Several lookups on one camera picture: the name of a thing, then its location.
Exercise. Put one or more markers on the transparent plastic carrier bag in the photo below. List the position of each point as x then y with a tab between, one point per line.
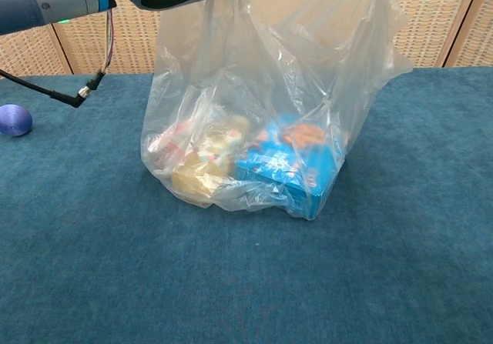
239	71

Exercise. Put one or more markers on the red and white snack pack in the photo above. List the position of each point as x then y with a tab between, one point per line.
173	144

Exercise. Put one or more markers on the yellow bottle with colourful label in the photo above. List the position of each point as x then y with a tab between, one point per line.
190	180

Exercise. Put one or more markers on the blue cookie box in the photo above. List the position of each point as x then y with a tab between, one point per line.
308	201

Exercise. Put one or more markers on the blue-purple egg-shaped ball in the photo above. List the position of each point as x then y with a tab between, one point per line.
14	120

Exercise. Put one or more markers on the teal velvet table cloth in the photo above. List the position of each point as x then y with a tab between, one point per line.
115	263

